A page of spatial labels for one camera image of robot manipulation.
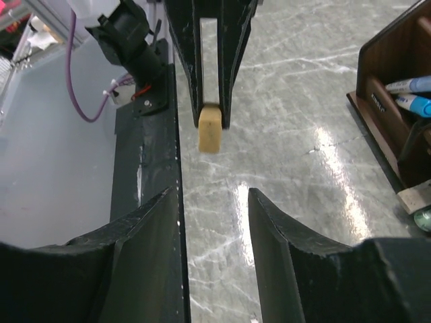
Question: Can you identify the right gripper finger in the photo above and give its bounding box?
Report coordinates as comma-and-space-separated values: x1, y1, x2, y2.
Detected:
248, 188, 430, 322
1, 188, 182, 322

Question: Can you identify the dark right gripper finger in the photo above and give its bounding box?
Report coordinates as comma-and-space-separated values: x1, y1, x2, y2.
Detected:
164, 0, 203, 126
217, 1, 258, 129

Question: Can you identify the tan square eraser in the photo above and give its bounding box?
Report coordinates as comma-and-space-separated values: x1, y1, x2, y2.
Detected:
198, 104, 222, 153

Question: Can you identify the beige rectangular eraser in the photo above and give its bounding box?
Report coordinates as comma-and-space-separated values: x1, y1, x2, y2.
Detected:
397, 180, 431, 215

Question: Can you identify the brown wooden desk organizer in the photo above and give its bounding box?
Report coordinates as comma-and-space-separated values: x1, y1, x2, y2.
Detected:
347, 1, 430, 191

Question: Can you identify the blue-capped white pen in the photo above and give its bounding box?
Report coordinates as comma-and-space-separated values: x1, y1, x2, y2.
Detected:
395, 94, 431, 118

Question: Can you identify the blue cap white marker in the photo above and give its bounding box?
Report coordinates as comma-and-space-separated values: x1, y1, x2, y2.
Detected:
385, 75, 431, 94

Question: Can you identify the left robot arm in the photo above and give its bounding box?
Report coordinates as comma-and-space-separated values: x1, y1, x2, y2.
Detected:
86, 1, 205, 124

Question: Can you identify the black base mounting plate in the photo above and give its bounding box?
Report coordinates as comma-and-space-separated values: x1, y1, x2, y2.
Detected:
109, 38, 191, 323

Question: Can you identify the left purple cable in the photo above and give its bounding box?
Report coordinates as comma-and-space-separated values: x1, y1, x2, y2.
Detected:
65, 8, 135, 124

